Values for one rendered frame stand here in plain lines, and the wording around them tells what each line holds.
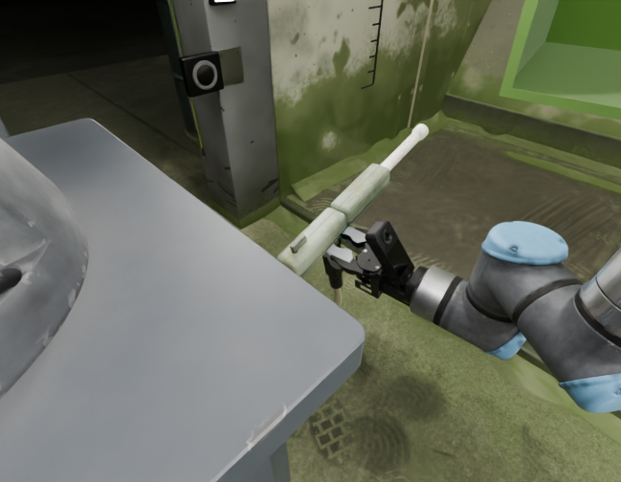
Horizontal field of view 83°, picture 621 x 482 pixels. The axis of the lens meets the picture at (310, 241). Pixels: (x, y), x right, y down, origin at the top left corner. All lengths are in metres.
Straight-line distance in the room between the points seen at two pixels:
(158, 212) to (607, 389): 0.41
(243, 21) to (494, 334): 0.88
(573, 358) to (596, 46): 1.06
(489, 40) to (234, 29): 1.38
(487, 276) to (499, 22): 1.72
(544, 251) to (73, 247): 0.47
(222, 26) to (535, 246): 0.82
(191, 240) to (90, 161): 0.12
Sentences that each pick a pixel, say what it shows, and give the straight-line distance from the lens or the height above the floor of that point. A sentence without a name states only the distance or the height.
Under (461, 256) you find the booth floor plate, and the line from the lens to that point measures 1.14.
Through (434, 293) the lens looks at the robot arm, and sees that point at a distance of 0.60.
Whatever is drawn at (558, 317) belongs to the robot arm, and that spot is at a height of 0.45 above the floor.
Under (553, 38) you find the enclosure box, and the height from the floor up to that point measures 0.54.
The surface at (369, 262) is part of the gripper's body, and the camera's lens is 0.64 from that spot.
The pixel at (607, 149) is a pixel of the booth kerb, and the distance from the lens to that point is 1.89.
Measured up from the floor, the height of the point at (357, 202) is 0.37.
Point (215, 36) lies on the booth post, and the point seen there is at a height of 0.58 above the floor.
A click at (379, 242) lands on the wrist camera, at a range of 0.58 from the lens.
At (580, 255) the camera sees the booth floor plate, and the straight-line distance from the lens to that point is 1.32.
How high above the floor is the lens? 0.76
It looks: 40 degrees down
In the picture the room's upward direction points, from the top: straight up
